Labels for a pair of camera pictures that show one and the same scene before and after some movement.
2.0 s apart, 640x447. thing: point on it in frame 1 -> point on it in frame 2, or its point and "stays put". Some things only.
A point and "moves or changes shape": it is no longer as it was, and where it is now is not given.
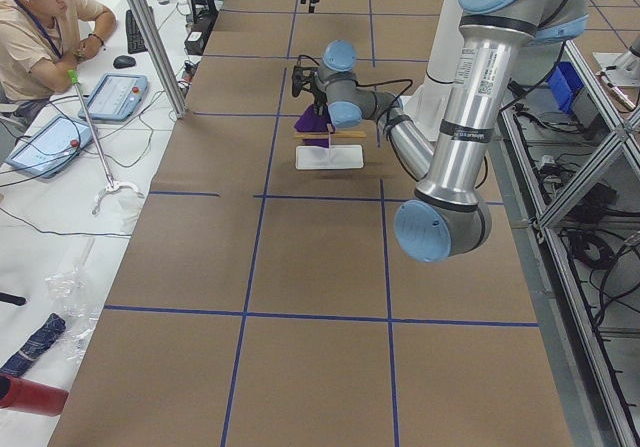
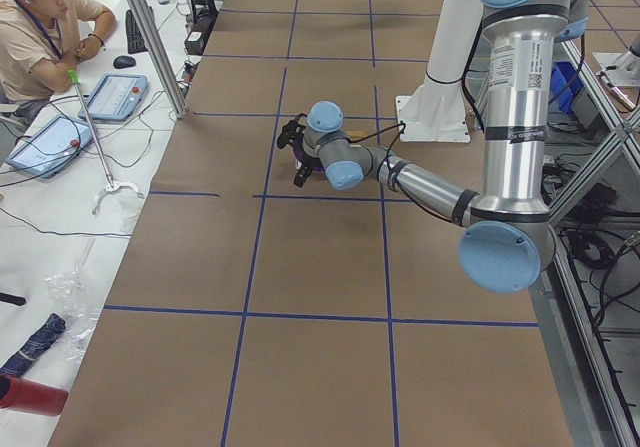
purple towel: [310, 122] moves or changes shape
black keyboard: [135, 41] stays put
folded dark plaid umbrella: [54, 327] stays put
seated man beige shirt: [42, 37] stays put
